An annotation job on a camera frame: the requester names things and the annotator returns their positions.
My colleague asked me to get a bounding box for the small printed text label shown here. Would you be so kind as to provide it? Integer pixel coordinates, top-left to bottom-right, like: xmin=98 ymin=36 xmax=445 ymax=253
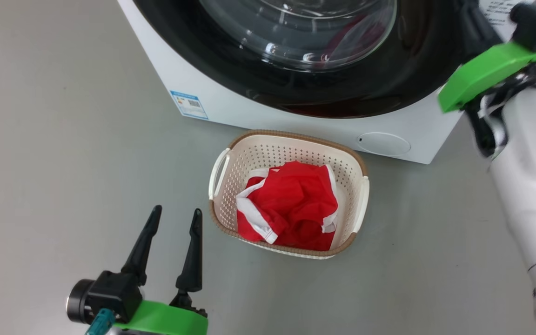
xmin=478 ymin=0 xmax=522 ymax=26

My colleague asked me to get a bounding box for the round white filter cover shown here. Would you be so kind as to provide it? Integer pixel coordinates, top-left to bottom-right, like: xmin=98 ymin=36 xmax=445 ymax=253
xmin=356 ymin=132 xmax=411 ymax=156

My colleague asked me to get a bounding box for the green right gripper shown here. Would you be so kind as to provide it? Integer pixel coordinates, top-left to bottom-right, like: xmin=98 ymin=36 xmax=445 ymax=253
xmin=437 ymin=0 xmax=536 ymax=113

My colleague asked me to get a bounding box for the red and white garment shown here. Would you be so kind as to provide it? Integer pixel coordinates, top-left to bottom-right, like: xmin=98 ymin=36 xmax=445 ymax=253
xmin=235 ymin=161 xmax=339 ymax=252

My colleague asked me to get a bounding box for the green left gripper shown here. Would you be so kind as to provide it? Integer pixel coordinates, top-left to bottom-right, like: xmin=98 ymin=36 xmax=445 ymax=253
xmin=114 ymin=205 xmax=209 ymax=335

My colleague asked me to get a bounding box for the cream perforated basket brown rim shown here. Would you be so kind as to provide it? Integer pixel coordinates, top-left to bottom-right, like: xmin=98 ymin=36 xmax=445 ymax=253
xmin=208 ymin=130 xmax=370 ymax=260

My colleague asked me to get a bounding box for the black cable teal connector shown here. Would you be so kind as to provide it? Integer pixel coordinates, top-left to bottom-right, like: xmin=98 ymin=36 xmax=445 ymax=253
xmin=86 ymin=308 xmax=116 ymax=335

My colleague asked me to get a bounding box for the white front-load washing machine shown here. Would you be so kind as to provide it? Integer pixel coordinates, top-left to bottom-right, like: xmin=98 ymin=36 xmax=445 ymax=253
xmin=117 ymin=0 xmax=536 ymax=164

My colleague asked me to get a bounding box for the blue energy label sticker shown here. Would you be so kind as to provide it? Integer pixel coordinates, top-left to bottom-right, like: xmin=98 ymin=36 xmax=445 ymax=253
xmin=170 ymin=90 xmax=209 ymax=120

